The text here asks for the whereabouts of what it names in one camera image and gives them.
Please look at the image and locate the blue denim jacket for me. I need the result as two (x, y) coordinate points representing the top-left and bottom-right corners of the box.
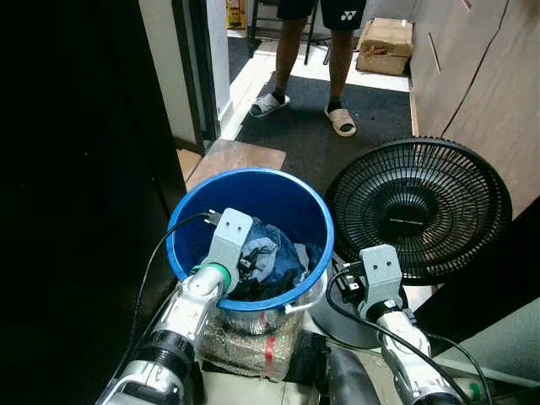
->
(232, 219), (320, 301)

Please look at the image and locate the blue plastic bucket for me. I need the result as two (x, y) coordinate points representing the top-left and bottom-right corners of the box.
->
(166, 167), (336, 313)

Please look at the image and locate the clear plastic wrapped bundle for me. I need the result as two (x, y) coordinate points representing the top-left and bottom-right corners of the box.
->
(198, 305), (306, 381)

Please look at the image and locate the black robot leg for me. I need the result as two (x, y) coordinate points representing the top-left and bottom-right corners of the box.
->
(325, 346), (381, 405)

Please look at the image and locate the black electric fan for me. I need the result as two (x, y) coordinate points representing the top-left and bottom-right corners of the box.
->
(308, 138), (513, 351)

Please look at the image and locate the brown wooden board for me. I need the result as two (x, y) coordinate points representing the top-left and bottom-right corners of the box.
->
(186, 139), (286, 191)

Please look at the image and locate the dark grey floor mat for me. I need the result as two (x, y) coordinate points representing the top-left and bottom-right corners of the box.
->
(235, 72), (414, 197)

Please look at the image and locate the clear bottle with green label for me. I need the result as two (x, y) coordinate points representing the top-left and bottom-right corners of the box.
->
(460, 380), (491, 402)

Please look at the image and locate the person in black shorts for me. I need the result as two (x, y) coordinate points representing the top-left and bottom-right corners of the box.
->
(249, 0), (369, 138)

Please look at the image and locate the brown cardboard box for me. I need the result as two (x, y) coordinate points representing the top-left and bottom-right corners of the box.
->
(355, 17), (415, 78)

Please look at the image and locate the brown wooden cabinet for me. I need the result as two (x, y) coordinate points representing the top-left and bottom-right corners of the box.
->
(409, 0), (540, 220)

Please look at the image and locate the yellow sign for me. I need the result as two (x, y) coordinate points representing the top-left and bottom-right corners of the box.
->
(226, 0), (247, 30)

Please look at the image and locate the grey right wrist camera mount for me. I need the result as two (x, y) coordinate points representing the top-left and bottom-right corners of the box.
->
(360, 245), (404, 315)

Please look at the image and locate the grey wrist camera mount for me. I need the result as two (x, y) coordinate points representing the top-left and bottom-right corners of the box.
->
(360, 245), (404, 315)
(205, 208), (255, 292)

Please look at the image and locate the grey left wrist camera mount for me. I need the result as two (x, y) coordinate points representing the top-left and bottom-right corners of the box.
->
(205, 208), (255, 292)

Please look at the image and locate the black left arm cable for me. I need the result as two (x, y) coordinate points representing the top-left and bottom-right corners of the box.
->
(125, 211), (222, 359)

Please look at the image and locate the white door with dark frame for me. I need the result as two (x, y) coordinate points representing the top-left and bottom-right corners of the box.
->
(139, 0), (234, 154)

